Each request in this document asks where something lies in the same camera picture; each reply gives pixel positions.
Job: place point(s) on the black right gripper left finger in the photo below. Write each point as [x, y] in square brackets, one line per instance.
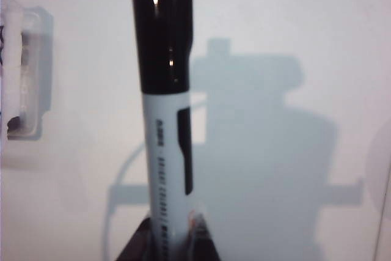
[140, 242]

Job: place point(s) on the clear plastic packaging box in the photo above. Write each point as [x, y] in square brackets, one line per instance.
[32, 59]

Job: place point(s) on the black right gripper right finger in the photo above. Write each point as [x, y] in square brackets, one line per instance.
[201, 242]

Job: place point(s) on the white marker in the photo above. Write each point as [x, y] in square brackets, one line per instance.
[162, 151]

